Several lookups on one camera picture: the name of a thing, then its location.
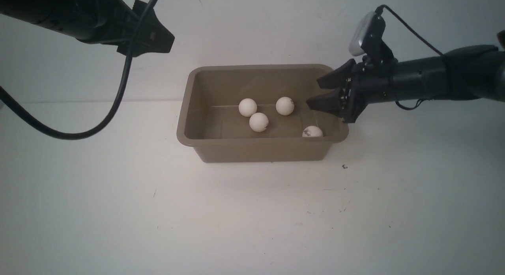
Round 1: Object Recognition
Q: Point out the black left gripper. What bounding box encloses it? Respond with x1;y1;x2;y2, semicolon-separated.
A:
77;0;175;58

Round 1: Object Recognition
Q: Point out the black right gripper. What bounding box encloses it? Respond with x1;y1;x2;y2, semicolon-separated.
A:
306;59;395;123

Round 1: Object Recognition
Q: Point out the white ball with black logo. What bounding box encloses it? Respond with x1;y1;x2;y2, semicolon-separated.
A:
275;97;295;116

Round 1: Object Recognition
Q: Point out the plain white table-tennis ball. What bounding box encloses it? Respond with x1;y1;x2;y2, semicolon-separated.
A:
238;98;258;118

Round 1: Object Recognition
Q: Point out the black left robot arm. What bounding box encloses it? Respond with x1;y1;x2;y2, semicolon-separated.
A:
0;0;175;57

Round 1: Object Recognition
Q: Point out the tan plastic bin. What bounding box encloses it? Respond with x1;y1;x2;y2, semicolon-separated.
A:
177;64;349;163

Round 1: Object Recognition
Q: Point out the black left camera cable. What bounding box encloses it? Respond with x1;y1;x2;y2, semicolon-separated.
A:
0;0;163;140

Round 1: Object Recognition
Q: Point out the black camera cable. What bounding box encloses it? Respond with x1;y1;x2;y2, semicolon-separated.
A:
0;0;163;140
374;5;446;110

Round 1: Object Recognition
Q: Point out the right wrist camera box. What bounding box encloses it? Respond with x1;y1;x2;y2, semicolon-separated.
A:
348;12;395;64

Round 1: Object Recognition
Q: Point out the black right camera cable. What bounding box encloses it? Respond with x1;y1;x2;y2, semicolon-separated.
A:
374;5;446;110

